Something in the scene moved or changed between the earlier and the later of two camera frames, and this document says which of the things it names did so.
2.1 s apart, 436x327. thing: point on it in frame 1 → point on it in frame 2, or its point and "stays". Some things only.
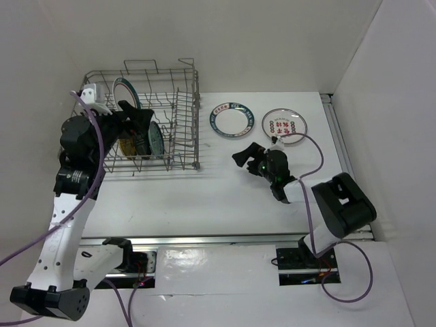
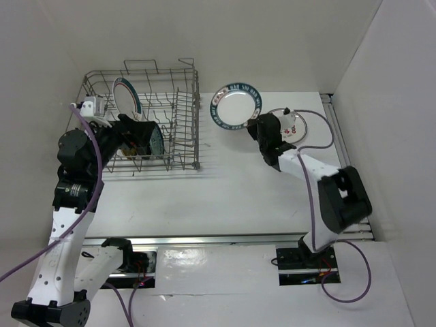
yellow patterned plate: [128, 147] stays
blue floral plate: [156, 139] stays
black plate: [142, 144] stays
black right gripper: [254, 150] → [252, 126]
